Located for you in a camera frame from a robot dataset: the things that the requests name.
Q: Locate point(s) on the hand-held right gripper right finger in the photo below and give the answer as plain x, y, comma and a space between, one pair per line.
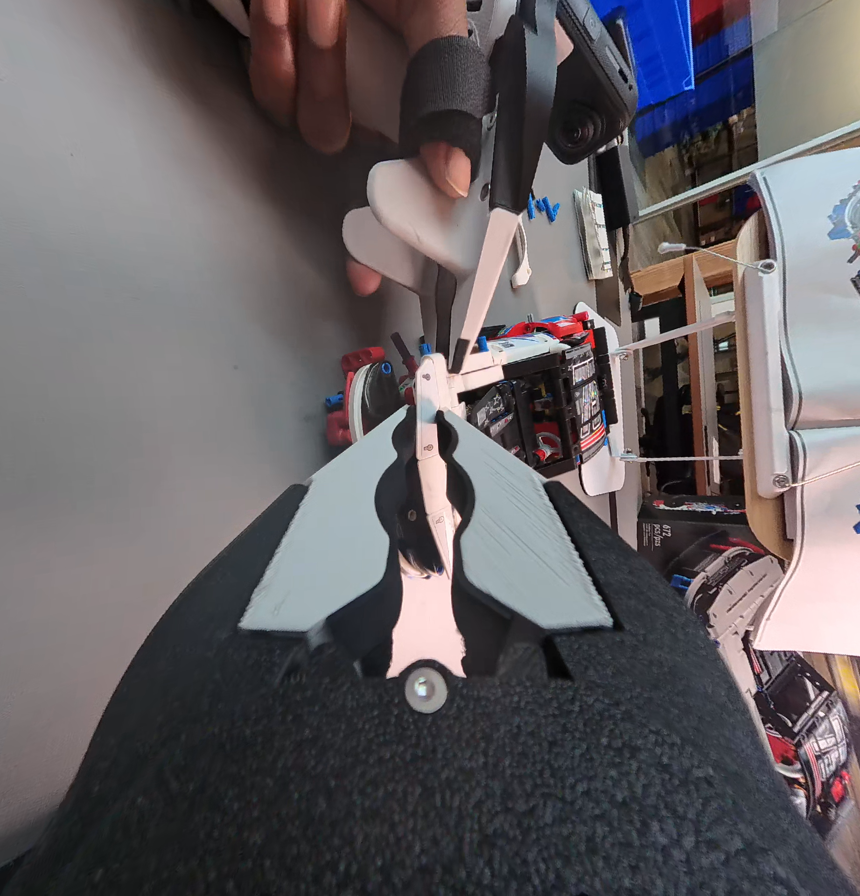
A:
528, 546

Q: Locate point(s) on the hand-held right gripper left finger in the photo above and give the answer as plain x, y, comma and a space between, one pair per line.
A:
318, 553

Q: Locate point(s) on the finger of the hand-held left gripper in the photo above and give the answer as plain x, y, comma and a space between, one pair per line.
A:
440, 308
489, 266

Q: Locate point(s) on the white brick-built toy race car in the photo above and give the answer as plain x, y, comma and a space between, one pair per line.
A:
514, 413

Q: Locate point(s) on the grey desk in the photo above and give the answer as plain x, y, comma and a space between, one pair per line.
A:
122, 350

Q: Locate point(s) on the person's left hand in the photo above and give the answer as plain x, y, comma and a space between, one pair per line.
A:
311, 63

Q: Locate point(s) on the white curved brick piece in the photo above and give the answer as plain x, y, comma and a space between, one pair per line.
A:
519, 280

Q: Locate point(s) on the scatter of small blue pins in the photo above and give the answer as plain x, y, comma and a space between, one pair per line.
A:
542, 206

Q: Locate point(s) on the sticker sheet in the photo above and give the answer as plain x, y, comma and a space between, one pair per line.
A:
594, 238

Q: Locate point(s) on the black power adapter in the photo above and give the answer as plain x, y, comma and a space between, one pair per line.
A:
615, 189

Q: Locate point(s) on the white book stand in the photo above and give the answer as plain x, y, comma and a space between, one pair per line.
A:
766, 385

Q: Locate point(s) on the black toy car set box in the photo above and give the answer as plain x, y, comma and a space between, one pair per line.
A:
808, 735

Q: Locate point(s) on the open instruction manual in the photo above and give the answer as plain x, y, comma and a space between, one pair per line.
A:
829, 336

